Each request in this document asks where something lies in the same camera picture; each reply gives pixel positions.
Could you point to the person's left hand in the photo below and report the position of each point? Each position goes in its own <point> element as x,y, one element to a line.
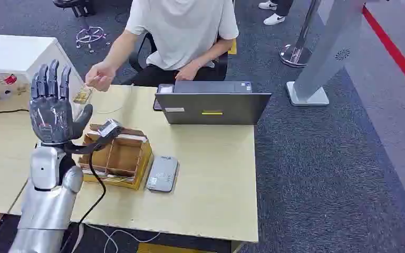
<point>187,73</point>

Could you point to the person's right hand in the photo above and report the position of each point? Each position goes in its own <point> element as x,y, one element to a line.
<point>100,77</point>

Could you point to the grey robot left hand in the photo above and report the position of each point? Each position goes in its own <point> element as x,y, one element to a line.
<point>50,115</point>

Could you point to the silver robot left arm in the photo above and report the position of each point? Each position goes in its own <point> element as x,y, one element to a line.
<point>48,206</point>

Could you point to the dark grey laptop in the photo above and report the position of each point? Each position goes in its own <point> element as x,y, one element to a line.
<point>211,106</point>

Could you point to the seated person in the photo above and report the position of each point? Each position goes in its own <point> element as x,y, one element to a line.
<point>183,31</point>

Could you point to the black stool with chrome base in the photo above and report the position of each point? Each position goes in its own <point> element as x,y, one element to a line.
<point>90,34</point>

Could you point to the black office chair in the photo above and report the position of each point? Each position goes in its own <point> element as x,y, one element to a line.
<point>143,56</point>

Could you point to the white cabinet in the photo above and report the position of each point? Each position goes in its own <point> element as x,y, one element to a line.
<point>17,59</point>

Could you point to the wooden card box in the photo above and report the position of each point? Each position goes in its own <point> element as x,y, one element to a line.
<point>120,164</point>

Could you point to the grey card reader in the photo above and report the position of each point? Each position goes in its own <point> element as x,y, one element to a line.
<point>162,174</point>

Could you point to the standing person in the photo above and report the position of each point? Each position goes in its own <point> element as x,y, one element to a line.
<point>276,14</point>

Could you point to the white kiosk stand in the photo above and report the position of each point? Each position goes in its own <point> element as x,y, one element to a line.
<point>324,52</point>

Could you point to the yellow box under desk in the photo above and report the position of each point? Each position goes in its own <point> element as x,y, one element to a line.
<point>167,248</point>

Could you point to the red floor tape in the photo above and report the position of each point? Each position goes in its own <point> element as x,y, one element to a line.
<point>394,52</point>

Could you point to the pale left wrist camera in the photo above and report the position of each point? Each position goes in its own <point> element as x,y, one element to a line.
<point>108,127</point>

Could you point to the chrome stanchion post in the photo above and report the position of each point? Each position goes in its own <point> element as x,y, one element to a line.
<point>297,52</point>

